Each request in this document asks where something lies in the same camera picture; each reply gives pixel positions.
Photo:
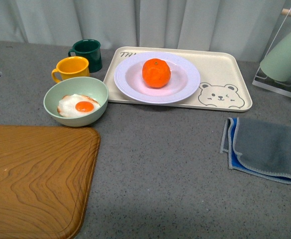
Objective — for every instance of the toy fried egg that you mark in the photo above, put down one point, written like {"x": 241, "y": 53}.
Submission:
{"x": 73, "y": 106}

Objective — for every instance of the dark green mug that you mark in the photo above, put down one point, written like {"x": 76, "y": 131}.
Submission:
{"x": 89, "y": 49}

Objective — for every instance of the white round plate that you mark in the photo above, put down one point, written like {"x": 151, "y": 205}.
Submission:
{"x": 184, "y": 81}

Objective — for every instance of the orange fruit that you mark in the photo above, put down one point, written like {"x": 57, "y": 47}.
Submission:
{"x": 156, "y": 73}

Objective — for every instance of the grey blue cloth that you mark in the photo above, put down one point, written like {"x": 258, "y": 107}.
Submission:
{"x": 258, "y": 148}

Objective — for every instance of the light green bowl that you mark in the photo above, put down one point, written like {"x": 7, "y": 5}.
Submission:
{"x": 87, "y": 86}

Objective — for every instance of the cream bear tray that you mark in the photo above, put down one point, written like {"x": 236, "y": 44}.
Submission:
{"x": 222, "y": 86}

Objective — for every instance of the light green cup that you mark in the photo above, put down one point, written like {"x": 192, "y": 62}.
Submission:
{"x": 277, "y": 63}

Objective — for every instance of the yellow mug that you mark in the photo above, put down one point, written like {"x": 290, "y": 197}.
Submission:
{"x": 70, "y": 67}

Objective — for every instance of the wooden cutting board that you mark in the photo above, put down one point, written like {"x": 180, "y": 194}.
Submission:
{"x": 45, "y": 180}

